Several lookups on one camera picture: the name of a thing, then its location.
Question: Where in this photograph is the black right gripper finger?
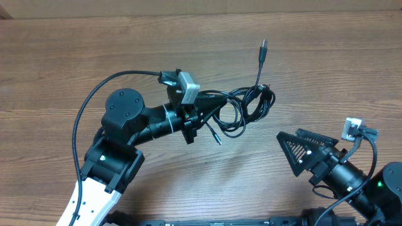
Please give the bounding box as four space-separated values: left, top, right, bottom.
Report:
295 129 339 147
276 131 329 176

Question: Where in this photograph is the black barrel plug cable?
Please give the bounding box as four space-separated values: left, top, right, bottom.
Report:
204 106 223 146

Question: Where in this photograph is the black USB-A cable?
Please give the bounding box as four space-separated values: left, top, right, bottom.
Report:
212 39 276 139

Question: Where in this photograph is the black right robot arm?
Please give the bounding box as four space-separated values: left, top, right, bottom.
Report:
276 124 401 225

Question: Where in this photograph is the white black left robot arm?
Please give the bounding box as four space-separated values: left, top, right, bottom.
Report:
57 87 227 225

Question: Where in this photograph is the black right camera cable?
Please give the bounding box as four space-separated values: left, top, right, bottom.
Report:
312 125 379 226

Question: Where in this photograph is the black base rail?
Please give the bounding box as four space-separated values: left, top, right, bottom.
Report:
103 210 357 226

